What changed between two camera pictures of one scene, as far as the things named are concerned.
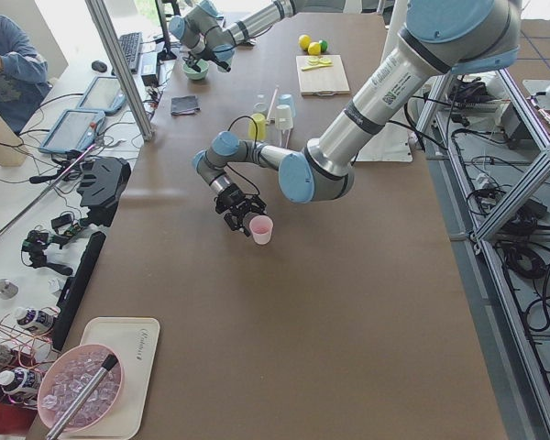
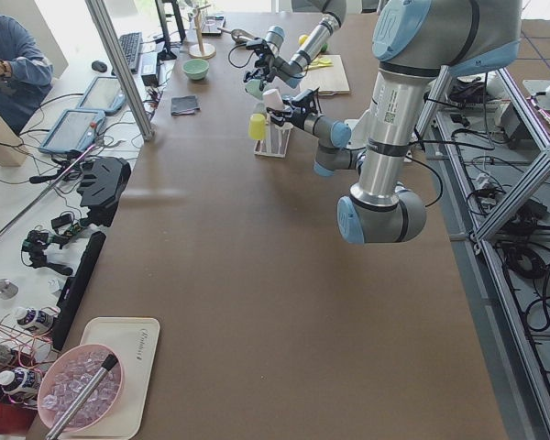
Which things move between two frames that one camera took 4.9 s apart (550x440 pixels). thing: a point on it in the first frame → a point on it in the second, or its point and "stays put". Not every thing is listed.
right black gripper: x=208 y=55 → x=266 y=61
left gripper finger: x=257 y=204 → x=277 y=112
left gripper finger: x=235 y=221 → x=279 y=122
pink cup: x=261 y=226 → x=272 y=99
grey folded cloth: x=181 y=105 stays put
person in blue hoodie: x=14 y=72 stays put
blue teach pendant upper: x=76 y=131 stays put
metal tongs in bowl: x=76 y=405 stays put
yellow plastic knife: x=317 y=66 stays put
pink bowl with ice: x=65 y=376 stays put
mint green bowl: x=192 y=73 stays put
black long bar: x=74 y=291 stays put
